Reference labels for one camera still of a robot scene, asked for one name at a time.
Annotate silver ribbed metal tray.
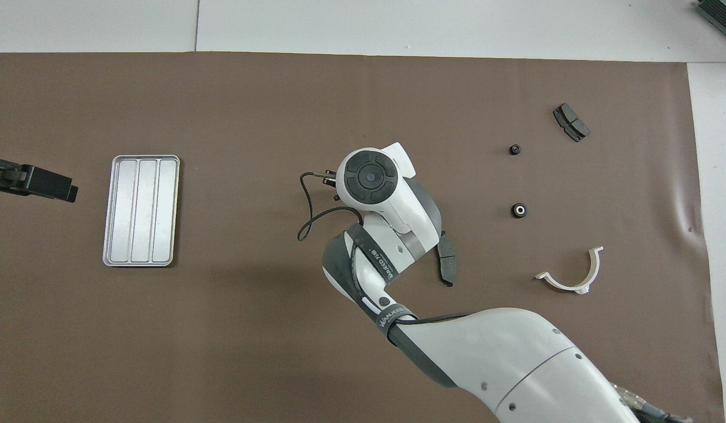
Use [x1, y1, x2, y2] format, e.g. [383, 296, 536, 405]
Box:
[102, 155, 181, 268]

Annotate grey ribbed metal device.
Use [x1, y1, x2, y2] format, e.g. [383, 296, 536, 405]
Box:
[695, 0, 726, 45]

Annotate black right arm base cable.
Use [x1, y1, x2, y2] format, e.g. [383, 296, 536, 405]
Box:
[611, 383, 695, 423]

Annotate long dark grey brake pad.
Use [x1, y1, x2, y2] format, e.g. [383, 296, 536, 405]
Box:
[434, 233, 459, 288]

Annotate brown paper table mat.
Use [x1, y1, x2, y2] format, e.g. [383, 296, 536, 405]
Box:
[0, 51, 726, 423]

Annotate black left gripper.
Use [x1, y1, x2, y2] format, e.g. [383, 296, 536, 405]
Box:
[0, 150, 79, 204]

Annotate white plastic half-ring clamp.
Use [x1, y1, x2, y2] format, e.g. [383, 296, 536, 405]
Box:
[534, 246, 604, 295]

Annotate short dark grey brake pad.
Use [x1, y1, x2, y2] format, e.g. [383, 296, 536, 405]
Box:
[553, 103, 591, 143]

